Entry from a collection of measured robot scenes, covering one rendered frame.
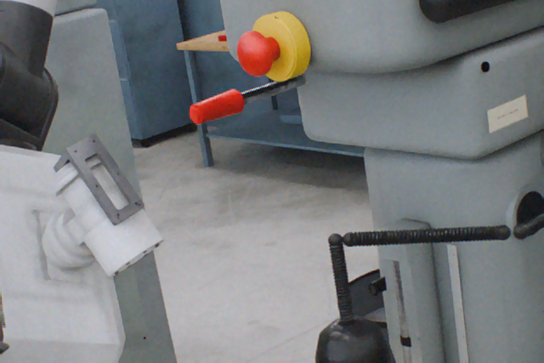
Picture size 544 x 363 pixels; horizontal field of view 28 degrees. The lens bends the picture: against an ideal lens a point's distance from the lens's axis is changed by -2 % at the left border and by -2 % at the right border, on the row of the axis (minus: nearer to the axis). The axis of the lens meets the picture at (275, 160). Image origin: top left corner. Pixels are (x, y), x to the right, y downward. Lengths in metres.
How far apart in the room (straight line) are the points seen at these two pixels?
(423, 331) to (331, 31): 0.35
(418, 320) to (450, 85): 0.26
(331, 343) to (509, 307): 0.20
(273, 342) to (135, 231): 3.66
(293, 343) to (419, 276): 3.55
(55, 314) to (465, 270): 0.41
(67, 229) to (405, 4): 0.41
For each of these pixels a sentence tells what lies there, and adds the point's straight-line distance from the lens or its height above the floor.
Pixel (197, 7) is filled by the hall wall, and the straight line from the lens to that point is 8.62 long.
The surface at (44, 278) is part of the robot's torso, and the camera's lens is 1.11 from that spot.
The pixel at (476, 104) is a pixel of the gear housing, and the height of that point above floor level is 1.68.
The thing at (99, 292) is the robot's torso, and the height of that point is 1.53.
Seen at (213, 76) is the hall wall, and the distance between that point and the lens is 8.66.
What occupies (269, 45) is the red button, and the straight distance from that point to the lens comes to 0.95.
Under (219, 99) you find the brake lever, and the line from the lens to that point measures 1.05.
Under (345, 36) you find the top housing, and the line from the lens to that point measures 0.92.
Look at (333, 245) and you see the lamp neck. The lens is 0.99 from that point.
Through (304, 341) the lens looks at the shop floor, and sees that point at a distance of 4.64.
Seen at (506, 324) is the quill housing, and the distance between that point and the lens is 1.12.
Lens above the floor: 1.91
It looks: 15 degrees down
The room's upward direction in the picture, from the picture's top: 9 degrees counter-clockwise
